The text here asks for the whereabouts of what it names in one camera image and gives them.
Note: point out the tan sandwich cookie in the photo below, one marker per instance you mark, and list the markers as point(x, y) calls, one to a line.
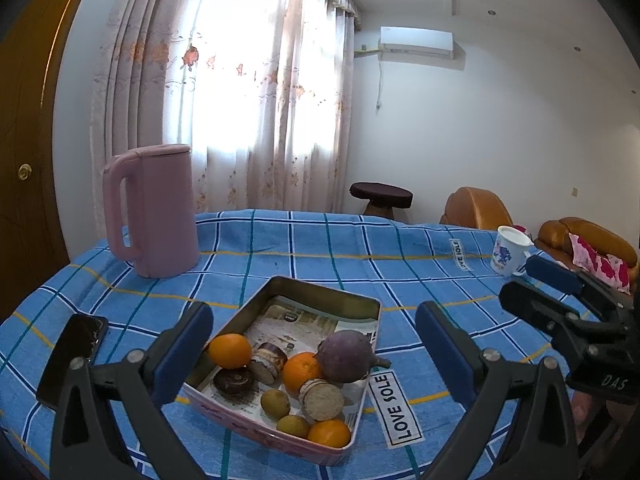
point(322, 400)

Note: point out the white air conditioner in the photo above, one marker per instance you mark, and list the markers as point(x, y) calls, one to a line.
point(417, 42)

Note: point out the dark brown round fruit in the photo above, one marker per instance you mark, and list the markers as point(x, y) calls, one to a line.
point(232, 382)

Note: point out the rectangular metal tin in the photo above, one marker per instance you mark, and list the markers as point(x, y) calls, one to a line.
point(320, 295)

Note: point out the pink kettle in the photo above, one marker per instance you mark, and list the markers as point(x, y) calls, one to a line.
point(160, 210)

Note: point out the brass door knob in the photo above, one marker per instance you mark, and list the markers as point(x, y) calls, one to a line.
point(24, 171)

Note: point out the brown leather sofa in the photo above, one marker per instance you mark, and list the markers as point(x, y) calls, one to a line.
point(585, 240)

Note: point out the blue plaid tablecloth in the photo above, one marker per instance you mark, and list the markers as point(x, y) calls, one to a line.
point(325, 255)

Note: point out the wooden door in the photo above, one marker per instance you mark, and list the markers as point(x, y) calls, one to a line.
point(20, 110)

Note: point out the dark round stool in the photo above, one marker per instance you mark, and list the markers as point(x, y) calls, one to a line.
point(380, 195)

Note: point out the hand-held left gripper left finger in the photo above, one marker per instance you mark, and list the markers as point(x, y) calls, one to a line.
point(182, 347)

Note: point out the white cup with blue print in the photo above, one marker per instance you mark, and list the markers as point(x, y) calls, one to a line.
point(507, 255)

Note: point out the pink floral cloth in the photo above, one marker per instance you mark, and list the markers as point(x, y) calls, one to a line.
point(600, 262)

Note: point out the newspaper tin liner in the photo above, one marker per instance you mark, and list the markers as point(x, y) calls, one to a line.
point(290, 320)

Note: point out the small yellow-brown fruit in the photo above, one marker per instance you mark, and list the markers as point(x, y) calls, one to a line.
point(294, 425)
point(275, 402)

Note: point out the brown leather armchair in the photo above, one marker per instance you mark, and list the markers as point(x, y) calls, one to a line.
point(475, 207)

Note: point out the floral sheer curtain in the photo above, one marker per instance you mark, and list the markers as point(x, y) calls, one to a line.
point(250, 85)

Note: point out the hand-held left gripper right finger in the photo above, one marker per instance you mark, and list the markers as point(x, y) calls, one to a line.
point(445, 355)

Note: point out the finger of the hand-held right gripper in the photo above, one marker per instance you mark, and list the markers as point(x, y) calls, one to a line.
point(530, 302)
point(555, 272)

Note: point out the chocolate sandwich cookie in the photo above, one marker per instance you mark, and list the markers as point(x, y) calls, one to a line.
point(267, 362)

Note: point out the orange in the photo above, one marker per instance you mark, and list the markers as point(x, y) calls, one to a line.
point(230, 350)
point(300, 370)
point(328, 433)

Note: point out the purple fruit with stem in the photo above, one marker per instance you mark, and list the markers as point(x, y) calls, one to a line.
point(345, 355)

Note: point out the black smartphone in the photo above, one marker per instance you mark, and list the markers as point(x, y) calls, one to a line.
point(70, 360)

